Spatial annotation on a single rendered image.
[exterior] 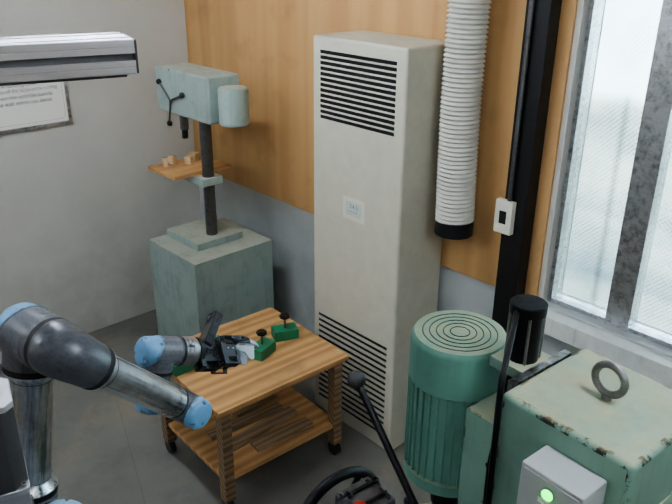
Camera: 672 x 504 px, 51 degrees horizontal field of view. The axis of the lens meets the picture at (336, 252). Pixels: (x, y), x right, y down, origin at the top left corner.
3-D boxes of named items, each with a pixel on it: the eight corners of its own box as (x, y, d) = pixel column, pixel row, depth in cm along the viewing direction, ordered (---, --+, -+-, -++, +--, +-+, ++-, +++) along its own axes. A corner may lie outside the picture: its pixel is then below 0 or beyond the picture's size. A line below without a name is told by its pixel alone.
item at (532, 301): (515, 374, 126) (526, 287, 119) (553, 394, 120) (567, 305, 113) (485, 390, 121) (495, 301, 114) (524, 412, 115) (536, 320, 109)
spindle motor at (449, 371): (445, 429, 152) (456, 299, 140) (511, 473, 139) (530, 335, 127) (384, 463, 142) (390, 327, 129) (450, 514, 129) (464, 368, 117)
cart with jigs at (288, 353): (273, 398, 365) (270, 285, 339) (347, 454, 325) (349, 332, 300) (157, 451, 326) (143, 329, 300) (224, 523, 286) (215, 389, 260)
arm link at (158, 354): (129, 363, 176) (136, 330, 175) (167, 362, 184) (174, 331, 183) (144, 374, 171) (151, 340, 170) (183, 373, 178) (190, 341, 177)
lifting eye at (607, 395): (591, 388, 110) (598, 351, 107) (627, 406, 105) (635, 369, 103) (585, 391, 109) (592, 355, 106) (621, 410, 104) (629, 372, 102)
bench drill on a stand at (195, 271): (224, 322, 437) (208, 58, 374) (289, 362, 396) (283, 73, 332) (154, 350, 406) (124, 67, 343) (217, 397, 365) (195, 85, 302)
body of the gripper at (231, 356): (228, 374, 192) (190, 375, 184) (221, 345, 196) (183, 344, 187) (244, 362, 188) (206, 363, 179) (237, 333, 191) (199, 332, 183)
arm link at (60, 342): (81, 327, 133) (223, 398, 172) (48, 310, 139) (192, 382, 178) (48, 383, 130) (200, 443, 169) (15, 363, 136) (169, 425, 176)
